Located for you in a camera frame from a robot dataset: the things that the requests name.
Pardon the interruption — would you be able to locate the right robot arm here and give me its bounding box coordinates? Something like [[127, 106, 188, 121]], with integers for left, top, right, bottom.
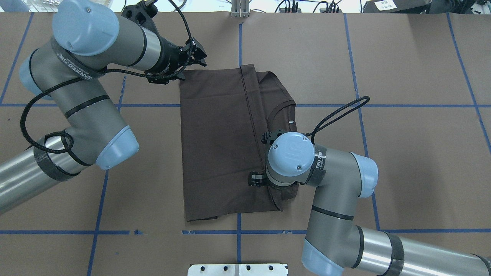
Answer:
[[249, 130, 490, 276]]

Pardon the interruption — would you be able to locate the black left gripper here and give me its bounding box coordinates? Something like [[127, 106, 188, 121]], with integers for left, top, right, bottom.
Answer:
[[148, 37, 207, 84]]

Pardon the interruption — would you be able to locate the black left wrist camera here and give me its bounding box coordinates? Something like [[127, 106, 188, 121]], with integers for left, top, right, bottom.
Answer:
[[121, 0, 158, 29]]

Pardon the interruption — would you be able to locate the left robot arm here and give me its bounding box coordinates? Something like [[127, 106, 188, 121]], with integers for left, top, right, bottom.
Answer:
[[1, 0, 207, 214]]

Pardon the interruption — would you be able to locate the brown t-shirt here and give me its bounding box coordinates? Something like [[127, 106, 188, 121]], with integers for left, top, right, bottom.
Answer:
[[179, 64, 298, 222]]

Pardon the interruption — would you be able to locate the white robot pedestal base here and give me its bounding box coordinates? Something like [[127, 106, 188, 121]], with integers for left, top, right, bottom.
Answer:
[[187, 263, 289, 276]]

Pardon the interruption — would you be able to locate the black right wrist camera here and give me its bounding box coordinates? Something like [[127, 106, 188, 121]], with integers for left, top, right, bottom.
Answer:
[[260, 129, 285, 146]]

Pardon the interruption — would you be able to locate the aluminium frame post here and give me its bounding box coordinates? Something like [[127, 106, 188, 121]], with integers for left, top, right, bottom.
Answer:
[[230, 0, 251, 18]]

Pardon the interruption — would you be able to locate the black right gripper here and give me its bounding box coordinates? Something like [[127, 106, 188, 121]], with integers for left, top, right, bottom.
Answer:
[[249, 171, 284, 190]]

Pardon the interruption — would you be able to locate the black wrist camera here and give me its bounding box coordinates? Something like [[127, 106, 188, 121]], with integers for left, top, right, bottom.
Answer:
[[260, 129, 285, 146], [121, 0, 158, 29]]

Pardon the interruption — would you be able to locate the black box with white label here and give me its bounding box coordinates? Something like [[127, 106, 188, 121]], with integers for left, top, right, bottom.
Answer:
[[362, 0, 432, 14]]

